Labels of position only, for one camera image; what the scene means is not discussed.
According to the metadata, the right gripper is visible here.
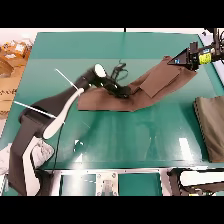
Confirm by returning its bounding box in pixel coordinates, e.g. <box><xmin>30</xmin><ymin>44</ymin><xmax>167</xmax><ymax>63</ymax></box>
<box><xmin>167</xmin><ymin>47</ymin><xmax>202</xmax><ymax>72</ymax></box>

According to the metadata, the cardboard box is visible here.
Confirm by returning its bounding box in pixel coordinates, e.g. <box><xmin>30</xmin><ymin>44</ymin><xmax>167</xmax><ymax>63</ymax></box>
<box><xmin>0</xmin><ymin>39</ymin><xmax>34</xmax><ymax>120</ymax></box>

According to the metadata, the brown T-shirt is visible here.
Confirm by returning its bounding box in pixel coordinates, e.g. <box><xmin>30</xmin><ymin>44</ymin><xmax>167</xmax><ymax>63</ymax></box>
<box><xmin>77</xmin><ymin>55</ymin><xmax>198</xmax><ymax>113</ymax></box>

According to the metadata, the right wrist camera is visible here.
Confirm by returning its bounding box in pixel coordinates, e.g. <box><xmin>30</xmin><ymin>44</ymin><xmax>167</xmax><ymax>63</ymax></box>
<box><xmin>189</xmin><ymin>40</ymin><xmax>201</xmax><ymax>51</ymax></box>

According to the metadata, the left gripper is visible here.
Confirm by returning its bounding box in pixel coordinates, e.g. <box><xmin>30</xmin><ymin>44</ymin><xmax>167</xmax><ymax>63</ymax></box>
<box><xmin>105</xmin><ymin>79</ymin><xmax>132</xmax><ymax>100</ymax></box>

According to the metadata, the black cable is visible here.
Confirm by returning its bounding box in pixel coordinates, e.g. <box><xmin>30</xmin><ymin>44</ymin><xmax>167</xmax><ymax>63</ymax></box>
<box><xmin>52</xmin><ymin>121</ymin><xmax>65</xmax><ymax>172</ymax></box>

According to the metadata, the olive green garment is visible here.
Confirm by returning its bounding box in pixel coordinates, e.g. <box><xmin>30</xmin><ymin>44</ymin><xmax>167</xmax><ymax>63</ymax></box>
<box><xmin>193</xmin><ymin>95</ymin><xmax>224</xmax><ymax>164</ymax></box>

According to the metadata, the silver frame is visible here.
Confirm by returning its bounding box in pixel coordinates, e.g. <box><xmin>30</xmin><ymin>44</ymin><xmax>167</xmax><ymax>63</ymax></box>
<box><xmin>0</xmin><ymin>165</ymin><xmax>224</xmax><ymax>197</ymax></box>

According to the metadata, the light grey garment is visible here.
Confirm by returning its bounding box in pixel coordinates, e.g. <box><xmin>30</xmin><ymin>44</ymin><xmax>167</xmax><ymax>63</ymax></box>
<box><xmin>0</xmin><ymin>139</ymin><xmax>55</xmax><ymax>176</ymax></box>

